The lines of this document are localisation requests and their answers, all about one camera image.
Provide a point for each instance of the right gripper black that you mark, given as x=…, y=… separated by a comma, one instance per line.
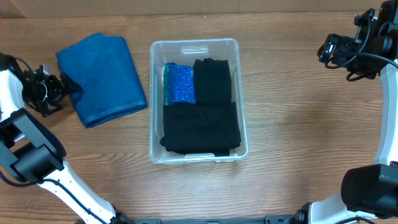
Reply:
x=340, y=44

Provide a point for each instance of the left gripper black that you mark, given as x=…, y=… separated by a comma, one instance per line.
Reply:
x=56, y=92

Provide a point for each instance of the blue towel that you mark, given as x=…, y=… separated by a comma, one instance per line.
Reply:
x=103, y=67

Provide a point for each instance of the sparkly blue green garment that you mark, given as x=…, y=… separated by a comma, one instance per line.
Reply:
x=178, y=84

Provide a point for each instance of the black cloth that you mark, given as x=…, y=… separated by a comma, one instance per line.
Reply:
x=221, y=153
x=197, y=129
x=212, y=81

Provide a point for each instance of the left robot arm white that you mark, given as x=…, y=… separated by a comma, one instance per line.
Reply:
x=30, y=153

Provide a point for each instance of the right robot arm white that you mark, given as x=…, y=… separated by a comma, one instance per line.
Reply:
x=367, y=193

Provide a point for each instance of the clear plastic storage bin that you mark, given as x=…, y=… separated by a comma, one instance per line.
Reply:
x=196, y=102

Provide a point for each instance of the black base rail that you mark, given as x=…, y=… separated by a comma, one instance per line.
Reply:
x=268, y=219

